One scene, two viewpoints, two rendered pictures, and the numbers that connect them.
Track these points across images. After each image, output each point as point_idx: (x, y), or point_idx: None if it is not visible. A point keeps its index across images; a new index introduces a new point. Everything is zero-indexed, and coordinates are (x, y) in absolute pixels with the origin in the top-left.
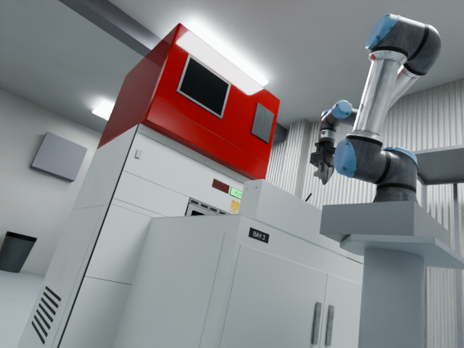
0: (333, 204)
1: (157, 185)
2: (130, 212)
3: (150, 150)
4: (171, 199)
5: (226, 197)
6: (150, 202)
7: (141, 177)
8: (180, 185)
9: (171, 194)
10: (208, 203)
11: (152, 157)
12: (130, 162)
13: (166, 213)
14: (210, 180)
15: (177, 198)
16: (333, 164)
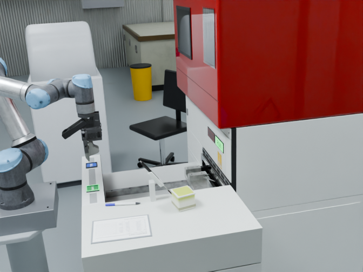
0: (47, 182)
1: (194, 135)
2: (191, 156)
3: (189, 107)
4: (198, 148)
5: (215, 148)
6: (194, 150)
7: (190, 129)
8: (199, 135)
9: (197, 143)
10: (209, 153)
11: (190, 113)
12: (187, 119)
13: (198, 159)
14: (207, 129)
15: (199, 147)
16: (82, 140)
